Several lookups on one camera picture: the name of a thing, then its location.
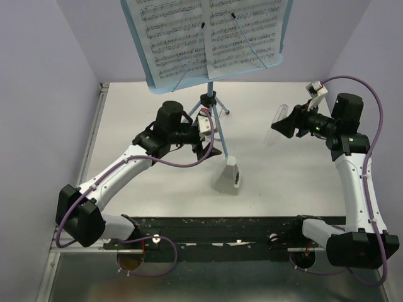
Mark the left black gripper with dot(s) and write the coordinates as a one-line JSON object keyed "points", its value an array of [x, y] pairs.
{"points": [[198, 147]]}

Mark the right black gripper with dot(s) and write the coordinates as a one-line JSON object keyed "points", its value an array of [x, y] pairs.
{"points": [[297, 119]]}

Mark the grey metronome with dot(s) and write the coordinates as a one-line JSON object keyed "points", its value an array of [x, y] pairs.
{"points": [[227, 177]]}

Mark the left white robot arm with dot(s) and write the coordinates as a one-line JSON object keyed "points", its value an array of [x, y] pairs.
{"points": [[80, 208]]}

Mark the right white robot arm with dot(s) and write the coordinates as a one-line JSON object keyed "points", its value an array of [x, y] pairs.
{"points": [[365, 242]]}

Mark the light blue music stand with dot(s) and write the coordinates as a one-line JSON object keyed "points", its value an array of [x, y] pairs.
{"points": [[209, 99]]}

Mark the right sheet music page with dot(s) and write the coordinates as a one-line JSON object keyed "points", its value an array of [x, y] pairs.
{"points": [[242, 35]]}

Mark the sheet music page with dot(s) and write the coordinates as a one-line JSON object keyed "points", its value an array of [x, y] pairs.
{"points": [[168, 36], [242, 35]]}

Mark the left sheet music page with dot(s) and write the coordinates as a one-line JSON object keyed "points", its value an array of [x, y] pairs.
{"points": [[168, 36]]}

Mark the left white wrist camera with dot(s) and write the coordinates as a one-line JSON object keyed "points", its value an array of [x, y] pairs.
{"points": [[206, 125]]}

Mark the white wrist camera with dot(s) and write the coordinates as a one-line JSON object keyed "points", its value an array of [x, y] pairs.
{"points": [[206, 125], [317, 92]]}

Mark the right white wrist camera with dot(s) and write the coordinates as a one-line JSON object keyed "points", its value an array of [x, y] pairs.
{"points": [[317, 92]]}

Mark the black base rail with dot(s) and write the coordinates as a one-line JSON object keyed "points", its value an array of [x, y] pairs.
{"points": [[216, 239]]}

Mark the aluminium frame rail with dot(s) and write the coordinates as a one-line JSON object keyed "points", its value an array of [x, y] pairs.
{"points": [[54, 253]]}

